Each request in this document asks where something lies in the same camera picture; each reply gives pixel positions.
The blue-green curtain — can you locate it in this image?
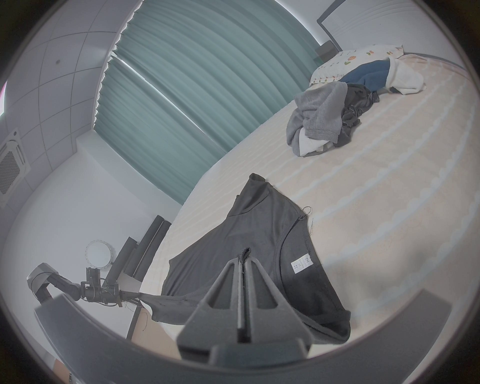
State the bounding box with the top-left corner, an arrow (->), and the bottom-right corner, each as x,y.
92,56 -> 229,206
114,0 -> 323,151

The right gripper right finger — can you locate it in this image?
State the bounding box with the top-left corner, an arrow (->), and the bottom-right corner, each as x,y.
244,255 -> 313,364

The ceiling air conditioner vent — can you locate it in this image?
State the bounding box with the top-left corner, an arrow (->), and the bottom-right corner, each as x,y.
0,129 -> 31,207

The round white framed mirror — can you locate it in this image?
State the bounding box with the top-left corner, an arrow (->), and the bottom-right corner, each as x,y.
85,240 -> 114,269

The pile of clothes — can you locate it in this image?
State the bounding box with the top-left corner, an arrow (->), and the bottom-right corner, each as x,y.
286,58 -> 426,157

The black chest of drawers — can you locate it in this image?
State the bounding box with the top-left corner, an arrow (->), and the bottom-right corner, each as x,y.
124,214 -> 171,282

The grey bedside table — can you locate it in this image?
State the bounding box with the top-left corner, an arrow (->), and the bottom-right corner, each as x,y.
315,41 -> 340,62

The bed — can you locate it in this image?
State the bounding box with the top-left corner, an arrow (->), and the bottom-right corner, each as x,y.
127,0 -> 479,357

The black dressing table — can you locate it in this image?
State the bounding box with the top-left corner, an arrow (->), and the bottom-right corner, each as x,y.
108,236 -> 138,286

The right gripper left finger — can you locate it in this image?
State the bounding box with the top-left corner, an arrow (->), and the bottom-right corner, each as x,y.
177,255 -> 244,364

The black T-shirt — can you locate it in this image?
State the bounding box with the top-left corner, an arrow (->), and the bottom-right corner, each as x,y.
139,172 -> 351,344

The white printed pillow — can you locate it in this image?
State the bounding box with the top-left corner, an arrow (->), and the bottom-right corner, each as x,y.
309,44 -> 404,85

